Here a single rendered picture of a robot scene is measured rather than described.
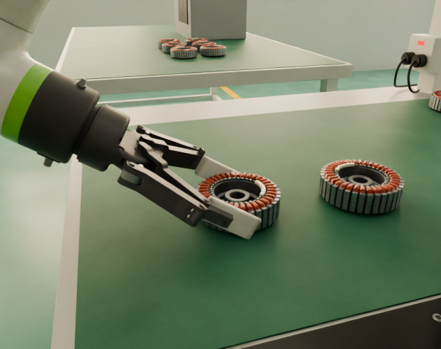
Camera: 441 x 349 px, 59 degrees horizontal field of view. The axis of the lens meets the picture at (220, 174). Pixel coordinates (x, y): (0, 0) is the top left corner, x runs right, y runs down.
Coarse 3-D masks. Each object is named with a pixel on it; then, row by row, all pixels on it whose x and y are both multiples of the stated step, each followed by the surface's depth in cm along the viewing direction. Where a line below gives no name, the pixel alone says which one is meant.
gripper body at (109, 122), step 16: (112, 112) 44; (96, 128) 42; (112, 128) 43; (96, 144) 43; (112, 144) 43; (128, 144) 46; (80, 160) 44; (96, 160) 44; (112, 160) 44; (128, 160) 43; (144, 160) 44
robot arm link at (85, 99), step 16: (48, 80) 41; (64, 80) 42; (80, 80) 43; (48, 96) 40; (64, 96) 41; (80, 96) 42; (96, 96) 43; (32, 112) 40; (48, 112) 40; (64, 112) 41; (80, 112) 41; (96, 112) 44; (32, 128) 40; (48, 128) 40; (64, 128) 41; (80, 128) 41; (32, 144) 42; (48, 144) 41; (64, 144) 41; (80, 144) 43; (48, 160) 46; (64, 160) 43
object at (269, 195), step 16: (224, 176) 54; (240, 176) 55; (256, 176) 54; (208, 192) 51; (224, 192) 54; (240, 192) 52; (256, 192) 53; (272, 192) 50; (240, 208) 47; (256, 208) 47; (272, 208) 48; (208, 224) 48
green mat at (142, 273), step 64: (128, 128) 83; (192, 128) 83; (256, 128) 83; (320, 128) 83; (384, 128) 83; (128, 192) 58; (128, 256) 44; (192, 256) 44; (256, 256) 44; (320, 256) 44; (384, 256) 44; (128, 320) 36; (192, 320) 36; (256, 320) 36; (320, 320) 36
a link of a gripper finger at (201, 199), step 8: (144, 144) 46; (144, 152) 45; (152, 152) 46; (152, 160) 45; (160, 160) 45; (160, 168) 45; (168, 168) 45; (160, 176) 45; (168, 176) 44; (176, 176) 45; (176, 184) 44; (184, 184) 44; (184, 192) 44; (192, 192) 44; (200, 200) 43; (208, 200) 44
